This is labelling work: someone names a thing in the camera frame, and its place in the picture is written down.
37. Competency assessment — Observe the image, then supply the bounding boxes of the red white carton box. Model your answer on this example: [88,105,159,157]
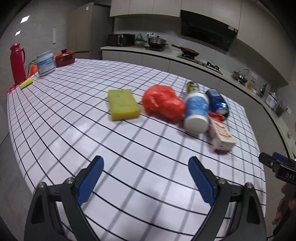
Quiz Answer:
[208,112,236,154]

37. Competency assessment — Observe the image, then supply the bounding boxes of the blue white paper cup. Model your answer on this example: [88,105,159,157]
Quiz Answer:
[184,91,209,135]

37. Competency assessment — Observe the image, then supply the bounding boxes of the blue beverage can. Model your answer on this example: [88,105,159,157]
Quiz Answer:
[205,89,229,120]

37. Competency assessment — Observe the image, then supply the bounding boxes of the red plastic bag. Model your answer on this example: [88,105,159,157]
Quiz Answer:
[142,85,185,121]

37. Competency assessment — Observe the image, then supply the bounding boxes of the yellow green sponge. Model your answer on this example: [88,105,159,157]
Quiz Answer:
[108,89,140,121]

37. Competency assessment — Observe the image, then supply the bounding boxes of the black yellow coconut juice can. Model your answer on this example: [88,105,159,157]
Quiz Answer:
[186,81,200,93]

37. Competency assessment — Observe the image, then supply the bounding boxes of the white tiled kitchen island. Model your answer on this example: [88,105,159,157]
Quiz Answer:
[7,59,266,240]

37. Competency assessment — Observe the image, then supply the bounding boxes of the person right hand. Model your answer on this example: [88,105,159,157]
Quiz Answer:
[271,197,295,225]

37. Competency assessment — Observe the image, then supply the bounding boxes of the utensil holder with utensils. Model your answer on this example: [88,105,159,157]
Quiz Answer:
[275,101,286,117]

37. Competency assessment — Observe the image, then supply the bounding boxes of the white rice cooker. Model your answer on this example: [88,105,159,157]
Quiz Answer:
[265,87,278,109]

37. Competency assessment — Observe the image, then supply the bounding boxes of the dark glass bottle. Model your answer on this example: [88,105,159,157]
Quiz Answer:
[258,84,267,98]

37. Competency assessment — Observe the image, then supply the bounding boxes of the yellow oil bottle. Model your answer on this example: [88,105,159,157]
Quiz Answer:
[247,80,255,90]

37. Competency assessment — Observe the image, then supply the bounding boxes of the steel kettle pot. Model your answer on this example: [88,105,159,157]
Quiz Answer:
[232,68,249,85]

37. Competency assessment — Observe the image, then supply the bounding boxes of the black gas stove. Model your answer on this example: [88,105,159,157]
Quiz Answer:
[177,54,222,75]

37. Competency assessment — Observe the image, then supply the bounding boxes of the small yellow sponge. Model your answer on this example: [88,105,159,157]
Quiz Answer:
[20,77,34,89]

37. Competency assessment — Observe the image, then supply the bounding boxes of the white blue plastic jar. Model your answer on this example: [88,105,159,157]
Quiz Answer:
[36,50,56,77]

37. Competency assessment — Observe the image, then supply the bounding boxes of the black lidded wok pot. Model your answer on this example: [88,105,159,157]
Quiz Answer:
[147,36,167,50]

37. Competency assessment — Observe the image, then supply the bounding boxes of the green ceramic bowl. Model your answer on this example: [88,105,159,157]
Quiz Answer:
[134,40,146,47]

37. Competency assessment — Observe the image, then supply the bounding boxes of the black range hood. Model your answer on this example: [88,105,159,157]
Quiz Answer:
[180,10,238,51]

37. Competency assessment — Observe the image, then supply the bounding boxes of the red thermos jug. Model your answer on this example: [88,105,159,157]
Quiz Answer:
[10,43,27,85]

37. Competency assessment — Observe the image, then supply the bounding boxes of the green ceramic vase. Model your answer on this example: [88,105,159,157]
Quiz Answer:
[136,33,144,41]

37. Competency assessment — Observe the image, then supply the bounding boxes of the black microwave oven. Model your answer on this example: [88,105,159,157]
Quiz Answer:
[108,34,135,47]

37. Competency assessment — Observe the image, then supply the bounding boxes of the beige refrigerator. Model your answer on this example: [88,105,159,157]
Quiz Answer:
[66,3,114,60]

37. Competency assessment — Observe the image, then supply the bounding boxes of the upper wall cabinets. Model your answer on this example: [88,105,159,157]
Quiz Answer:
[110,1,295,87]

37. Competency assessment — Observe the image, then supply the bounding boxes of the frying pan with handle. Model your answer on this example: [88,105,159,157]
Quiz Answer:
[171,44,199,58]

